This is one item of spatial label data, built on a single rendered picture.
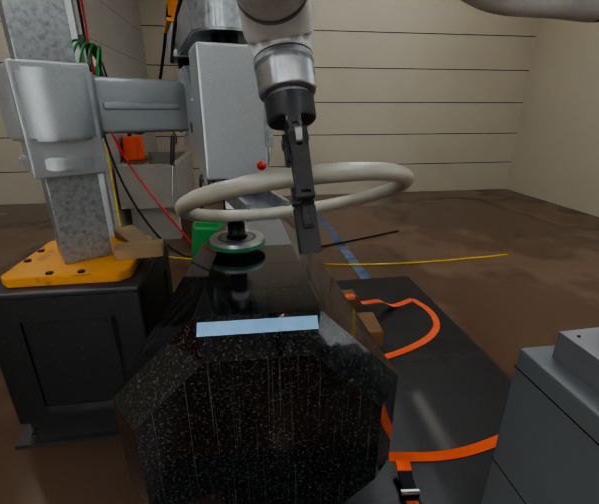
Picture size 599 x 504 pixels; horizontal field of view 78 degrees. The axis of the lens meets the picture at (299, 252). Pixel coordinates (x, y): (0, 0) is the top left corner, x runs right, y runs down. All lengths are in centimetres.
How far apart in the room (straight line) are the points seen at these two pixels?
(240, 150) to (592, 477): 126
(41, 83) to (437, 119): 620
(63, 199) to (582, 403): 181
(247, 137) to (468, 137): 632
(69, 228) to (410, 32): 600
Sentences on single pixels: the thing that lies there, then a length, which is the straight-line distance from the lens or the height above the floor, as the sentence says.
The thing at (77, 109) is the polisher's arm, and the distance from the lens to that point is 171.
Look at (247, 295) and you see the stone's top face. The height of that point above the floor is 87.
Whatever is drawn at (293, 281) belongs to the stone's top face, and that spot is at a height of 87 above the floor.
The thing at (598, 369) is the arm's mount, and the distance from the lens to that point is 110.
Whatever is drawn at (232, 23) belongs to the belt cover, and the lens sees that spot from 131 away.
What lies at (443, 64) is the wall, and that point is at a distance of 713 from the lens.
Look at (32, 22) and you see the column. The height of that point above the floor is 168.
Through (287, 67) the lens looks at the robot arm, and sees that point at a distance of 58.
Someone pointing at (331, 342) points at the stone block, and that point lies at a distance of 108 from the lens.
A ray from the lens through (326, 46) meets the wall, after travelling 650.
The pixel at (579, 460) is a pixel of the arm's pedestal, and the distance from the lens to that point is 114.
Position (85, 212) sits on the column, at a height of 99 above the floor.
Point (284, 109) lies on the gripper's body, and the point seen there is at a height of 140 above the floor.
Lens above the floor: 140
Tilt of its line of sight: 21 degrees down
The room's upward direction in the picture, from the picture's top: straight up
